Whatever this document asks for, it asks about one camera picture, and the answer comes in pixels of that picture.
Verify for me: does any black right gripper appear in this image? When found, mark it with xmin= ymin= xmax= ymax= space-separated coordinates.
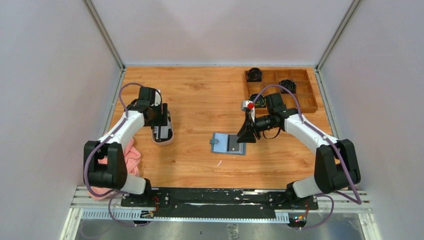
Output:
xmin=237 ymin=112 xmax=274 ymax=144

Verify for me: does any black VIP card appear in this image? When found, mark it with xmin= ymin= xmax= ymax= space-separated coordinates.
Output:
xmin=227 ymin=134 xmax=240 ymax=152

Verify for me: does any blue leather card holder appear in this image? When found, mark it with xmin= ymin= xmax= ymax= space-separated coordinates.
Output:
xmin=209 ymin=132 xmax=247 ymax=156

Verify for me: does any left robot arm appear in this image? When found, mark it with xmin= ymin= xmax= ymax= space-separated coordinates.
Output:
xmin=83 ymin=84 xmax=174 ymax=207

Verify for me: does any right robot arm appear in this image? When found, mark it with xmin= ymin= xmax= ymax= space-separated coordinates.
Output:
xmin=237 ymin=93 xmax=361 ymax=209

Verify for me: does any black blue rosette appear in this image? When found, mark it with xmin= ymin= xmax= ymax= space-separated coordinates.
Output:
xmin=248 ymin=93 xmax=266 ymax=109

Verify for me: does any pink cloth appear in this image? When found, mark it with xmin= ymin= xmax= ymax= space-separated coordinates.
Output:
xmin=89 ymin=137 xmax=142 ymax=201

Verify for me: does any black rosette top left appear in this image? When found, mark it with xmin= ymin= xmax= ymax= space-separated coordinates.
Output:
xmin=246 ymin=67 xmax=263 ymax=83

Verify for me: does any black rosette middle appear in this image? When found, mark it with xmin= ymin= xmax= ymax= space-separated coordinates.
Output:
xmin=278 ymin=79 xmax=297 ymax=94

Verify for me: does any wooden compartment tray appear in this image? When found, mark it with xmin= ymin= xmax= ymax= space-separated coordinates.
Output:
xmin=243 ymin=68 xmax=319 ymax=115

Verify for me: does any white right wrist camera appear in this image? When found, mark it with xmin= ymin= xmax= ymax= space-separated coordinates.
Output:
xmin=241 ymin=100 xmax=256 ymax=115

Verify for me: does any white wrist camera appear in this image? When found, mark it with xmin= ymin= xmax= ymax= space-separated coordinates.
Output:
xmin=153 ymin=89 xmax=163 ymax=106
xmin=241 ymin=100 xmax=256 ymax=115

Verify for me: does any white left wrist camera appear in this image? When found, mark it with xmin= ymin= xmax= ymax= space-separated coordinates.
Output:
xmin=153 ymin=89 xmax=163 ymax=106

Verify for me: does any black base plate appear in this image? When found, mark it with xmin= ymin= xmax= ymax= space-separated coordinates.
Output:
xmin=120 ymin=187 xmax=319 ymax=220

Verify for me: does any aluminium frame rail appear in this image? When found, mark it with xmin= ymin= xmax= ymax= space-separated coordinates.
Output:
xmin=71 ymin=186 xmax=372 ymax=224

